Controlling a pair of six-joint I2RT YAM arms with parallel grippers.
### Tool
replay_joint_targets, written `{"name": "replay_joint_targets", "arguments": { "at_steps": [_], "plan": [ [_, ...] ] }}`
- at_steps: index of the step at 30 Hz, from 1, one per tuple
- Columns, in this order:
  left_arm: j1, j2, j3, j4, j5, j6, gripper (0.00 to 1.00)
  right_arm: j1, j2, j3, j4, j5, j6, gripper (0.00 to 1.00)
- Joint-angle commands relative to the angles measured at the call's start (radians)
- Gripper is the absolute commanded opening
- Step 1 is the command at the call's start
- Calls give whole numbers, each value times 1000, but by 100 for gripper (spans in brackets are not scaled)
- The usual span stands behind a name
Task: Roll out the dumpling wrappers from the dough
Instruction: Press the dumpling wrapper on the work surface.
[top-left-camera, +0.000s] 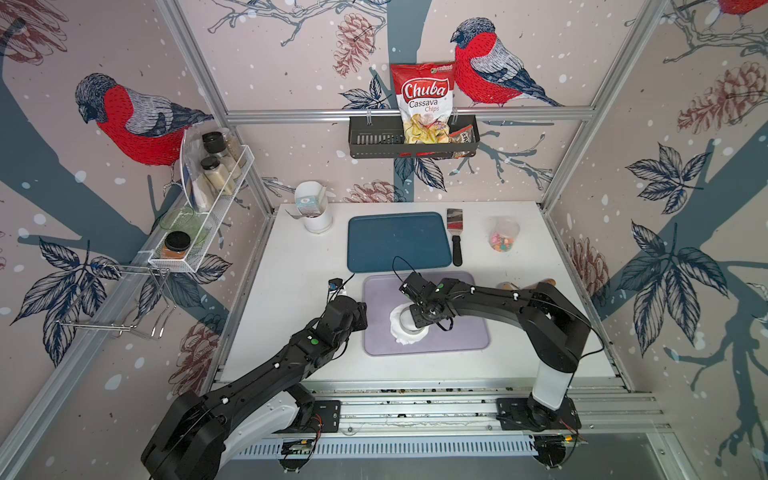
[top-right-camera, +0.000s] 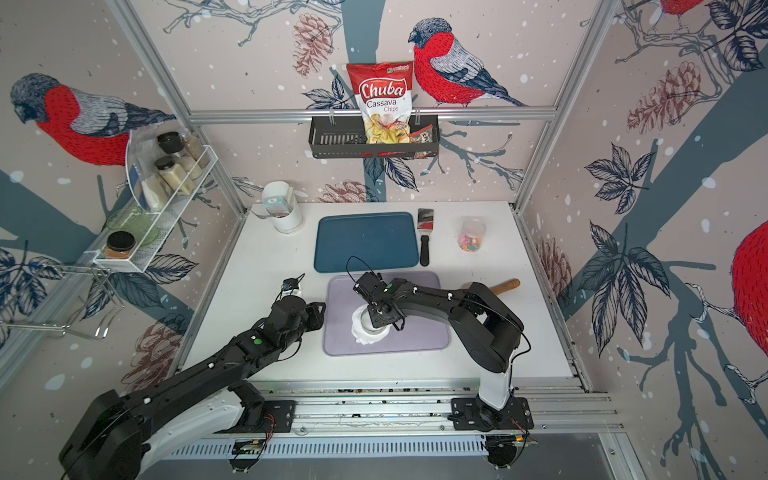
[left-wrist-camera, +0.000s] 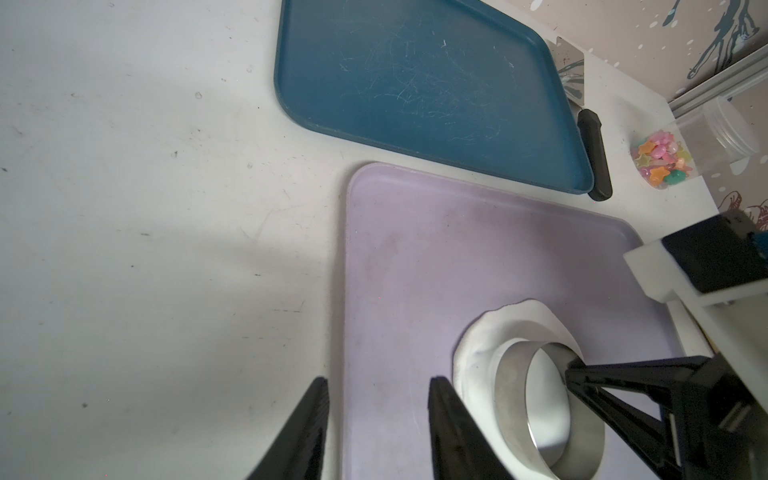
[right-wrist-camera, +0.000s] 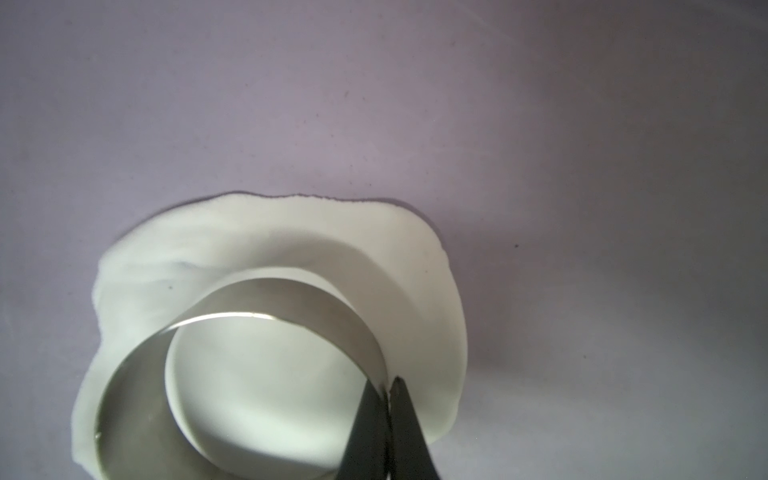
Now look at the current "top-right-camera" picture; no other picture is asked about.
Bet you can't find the white dough lump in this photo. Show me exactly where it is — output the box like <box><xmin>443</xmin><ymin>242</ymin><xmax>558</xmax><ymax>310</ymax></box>
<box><xmin>351</xmin><ymin>305</ymin><xmax>390</xmax><ymax>345</ymax></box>

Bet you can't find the lilac silicone mat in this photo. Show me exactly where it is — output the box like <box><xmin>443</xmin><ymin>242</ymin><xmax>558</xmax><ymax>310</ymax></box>
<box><xmin>323</xmin><ymin>275</ymin><xmax>450</xmax><ymax>356</ymax></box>

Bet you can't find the wooden rolling pin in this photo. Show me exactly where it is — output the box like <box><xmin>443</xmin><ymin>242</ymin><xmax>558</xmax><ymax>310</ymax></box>
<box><xmin>461</xmin><ymin>278</ymin><xmax>521</xmax><ymax>296</ymax></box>

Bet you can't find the metal ring cutter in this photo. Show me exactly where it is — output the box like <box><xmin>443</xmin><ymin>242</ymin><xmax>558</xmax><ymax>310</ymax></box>
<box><xmin>360</xmin><ymin>308</ymin><xmax>390</xmax><ymax>338</ymax></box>

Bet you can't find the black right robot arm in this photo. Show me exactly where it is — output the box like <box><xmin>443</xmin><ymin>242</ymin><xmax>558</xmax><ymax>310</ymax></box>
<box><xmin>353</xmin><ymin>267</ymin><xmax>532</xmax><ymax>412</ymax></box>

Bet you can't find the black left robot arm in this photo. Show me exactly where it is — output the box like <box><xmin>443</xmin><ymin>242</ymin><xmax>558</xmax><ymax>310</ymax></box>
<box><xmin>59</xmin><ymin>295</ymin><xmax>326</xmax><ymax>479</ymax></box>

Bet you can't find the clear cup with candies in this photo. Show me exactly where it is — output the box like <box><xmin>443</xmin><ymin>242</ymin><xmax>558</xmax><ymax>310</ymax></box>
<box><xmin>458</xmin><ymin>218</ymin><xmax>486</xmax><ymax>253</ymax></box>

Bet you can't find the teal plastic tray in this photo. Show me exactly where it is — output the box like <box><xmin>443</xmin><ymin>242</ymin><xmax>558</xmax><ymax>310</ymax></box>
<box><xmin>314</xmin><ymin>212</ymin><xmax>419</xmax><ymax>273</ymax></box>

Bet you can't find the white utensil holder cup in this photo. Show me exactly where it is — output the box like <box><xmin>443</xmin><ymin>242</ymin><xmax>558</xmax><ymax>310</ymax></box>
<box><xmin>250</xmin><ymin>181</ymin><xmax>304</xmax><ymax>235</ymax></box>

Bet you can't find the teal paper carton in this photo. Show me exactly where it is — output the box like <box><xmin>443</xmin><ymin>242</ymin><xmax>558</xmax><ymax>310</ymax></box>
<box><xmin>263</xmin><ymin>193</ymin><xmax>293</xmax><ymax>218</ymax></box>

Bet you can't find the small dark snack packet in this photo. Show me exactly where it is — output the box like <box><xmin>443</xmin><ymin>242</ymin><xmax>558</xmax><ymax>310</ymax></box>
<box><xmin>409</xmin><ymin>125</ymin><xmax>434</xmax><ymax>144</ymax></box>

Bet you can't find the red Chuba chips bag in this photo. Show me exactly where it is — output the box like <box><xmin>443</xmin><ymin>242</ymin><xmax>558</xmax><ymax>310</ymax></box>
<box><xmin>347</xmin><ymin>61</ymin><xmax>413</xmax><ymax>144</ymax></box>

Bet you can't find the black lid spice jar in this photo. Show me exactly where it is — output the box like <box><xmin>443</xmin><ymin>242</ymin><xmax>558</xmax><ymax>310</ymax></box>
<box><xmin>157</xmin><ymin>131</ymin><xmax>202</xmax><ymax>180</ymax></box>
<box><xmin>154</xmin><ymin>156</ymin><xmax>194</xmax><ymax>196</ymax></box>

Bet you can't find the green glass bowl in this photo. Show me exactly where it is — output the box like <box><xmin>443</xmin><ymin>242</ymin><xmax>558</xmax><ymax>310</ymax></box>
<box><xmin>106</xmin><ymin>206</ymin><xmax>159</xmax><ymax>247</ymax></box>

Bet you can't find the short brown powder jar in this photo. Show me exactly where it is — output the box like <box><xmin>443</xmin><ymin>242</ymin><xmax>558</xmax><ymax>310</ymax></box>
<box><xmin>104</xmin><ymin>230</ymin><xmax>137</xmax><ymax>259</ymax></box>

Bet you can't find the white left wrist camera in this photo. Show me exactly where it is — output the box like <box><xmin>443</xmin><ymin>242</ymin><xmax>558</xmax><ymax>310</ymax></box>
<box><xmin>281</xmin><ymin>277</ymin><xmax>301</xmax><ymax>294</ymax></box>

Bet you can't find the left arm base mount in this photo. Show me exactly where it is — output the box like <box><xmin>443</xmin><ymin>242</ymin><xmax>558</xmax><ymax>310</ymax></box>
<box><xmin>139</xmin><ymin>381</ymin><xmax>297</xmax><ymax>473</ymax></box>

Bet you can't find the black wire wall basket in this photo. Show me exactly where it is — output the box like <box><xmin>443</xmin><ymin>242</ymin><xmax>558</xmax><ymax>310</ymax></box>
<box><xmin>308</xmin><ymin>115</ymin><xmax>441</xmax><ymax>160</ymax></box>

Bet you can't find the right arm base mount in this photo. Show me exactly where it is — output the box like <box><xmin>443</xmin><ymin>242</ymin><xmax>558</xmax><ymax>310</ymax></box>
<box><xmin>447</xmin><ymin>395</ymin><xmax>534</xmax><ymax>468</ymax></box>

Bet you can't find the wire wall rack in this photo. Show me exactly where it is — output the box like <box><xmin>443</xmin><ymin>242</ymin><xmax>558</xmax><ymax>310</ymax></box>
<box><xmin>1</xmin><ymin>265</ymin><xmax>125</xmax><ymax>340</ymax></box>

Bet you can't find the clear acrylic wall shelf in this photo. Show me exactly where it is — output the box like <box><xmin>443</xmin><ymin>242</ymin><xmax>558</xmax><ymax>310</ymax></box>
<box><xmin>94</xmin><ymin>121</ymin><xmax>218</xmax><ymax>273</ymax></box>

